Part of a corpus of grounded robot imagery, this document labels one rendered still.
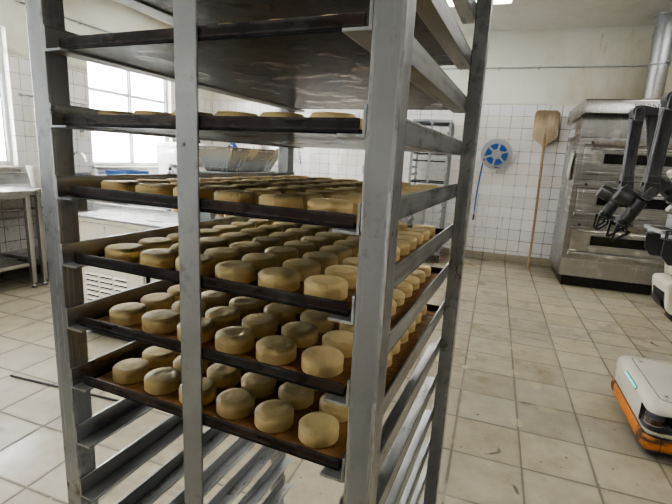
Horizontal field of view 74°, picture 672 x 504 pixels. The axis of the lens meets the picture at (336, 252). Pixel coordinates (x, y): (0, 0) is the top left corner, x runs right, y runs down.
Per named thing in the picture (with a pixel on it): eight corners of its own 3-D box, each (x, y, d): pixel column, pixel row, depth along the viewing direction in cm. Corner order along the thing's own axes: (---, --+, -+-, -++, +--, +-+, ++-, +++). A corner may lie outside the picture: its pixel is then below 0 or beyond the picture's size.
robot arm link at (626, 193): (659, 189, 187) (652, 189, 195) (633, 175, 189) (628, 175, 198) (639, 213, 191) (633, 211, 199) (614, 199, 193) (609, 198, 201)
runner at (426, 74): (453, 113, 97) (454, 98, 96) (466, 113, 96) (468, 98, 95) (341, 31, 39) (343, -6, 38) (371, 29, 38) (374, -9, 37)
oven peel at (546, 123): (515, 266, 586) (535, 109, 569) (515, 266, 590) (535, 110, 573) (540, 269, 576) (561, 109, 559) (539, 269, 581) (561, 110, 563)
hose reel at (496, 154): (503, 221, 611) (514, 139, 588) (503, 223, 595) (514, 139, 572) (472, 219, 624) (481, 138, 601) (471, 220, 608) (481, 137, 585)
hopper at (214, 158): (190, 169, 257) (190, 145, 254) (246, 169, 307) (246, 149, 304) (231, 172, 246) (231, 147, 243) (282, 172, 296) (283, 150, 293)
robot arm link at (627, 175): (648, 106, 218) (641, 109, 228) (634, 106, 220) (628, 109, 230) (633, 193, 226) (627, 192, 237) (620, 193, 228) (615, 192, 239)
